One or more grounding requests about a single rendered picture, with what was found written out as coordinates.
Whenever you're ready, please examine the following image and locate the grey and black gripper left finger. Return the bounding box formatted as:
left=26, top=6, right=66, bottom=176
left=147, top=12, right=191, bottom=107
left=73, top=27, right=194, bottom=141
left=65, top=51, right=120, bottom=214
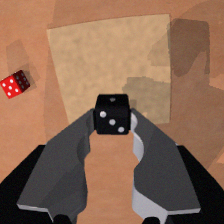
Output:
left=0, top=108, right=97, bottom=224

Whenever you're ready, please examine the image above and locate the tan mat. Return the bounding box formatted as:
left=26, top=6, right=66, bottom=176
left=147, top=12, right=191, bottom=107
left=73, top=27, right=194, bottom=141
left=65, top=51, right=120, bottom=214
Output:
left=46, top=14, right=171, bottom=125

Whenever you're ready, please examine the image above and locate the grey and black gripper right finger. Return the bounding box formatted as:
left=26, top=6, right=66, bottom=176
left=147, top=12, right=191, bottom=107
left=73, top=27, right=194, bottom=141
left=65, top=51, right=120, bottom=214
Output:
left=128, top=108, right=224, bottom=224

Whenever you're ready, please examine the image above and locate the black die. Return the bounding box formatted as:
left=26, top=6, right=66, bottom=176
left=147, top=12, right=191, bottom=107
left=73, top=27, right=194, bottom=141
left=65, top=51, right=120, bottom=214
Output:
left=95, top=94, right=130, bottom=135

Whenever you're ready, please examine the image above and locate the red die with white pips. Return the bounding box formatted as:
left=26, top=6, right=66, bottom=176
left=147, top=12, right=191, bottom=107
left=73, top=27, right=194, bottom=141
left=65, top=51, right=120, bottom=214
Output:
left=0, top=70, right=30, bottom=99

